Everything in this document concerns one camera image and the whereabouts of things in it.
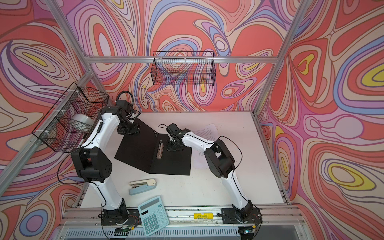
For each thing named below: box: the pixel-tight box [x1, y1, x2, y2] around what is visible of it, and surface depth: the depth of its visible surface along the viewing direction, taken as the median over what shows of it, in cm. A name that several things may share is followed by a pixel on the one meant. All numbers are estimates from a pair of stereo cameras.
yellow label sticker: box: [193, 212, 214, 220], surface depth 74 cm
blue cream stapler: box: [129, 178, 157, 196], surface depth 83 cm
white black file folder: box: [114, 118, 192, 176], surface depth 95 cm
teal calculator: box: [137, 196, 170, 237], surface depth 73 cm
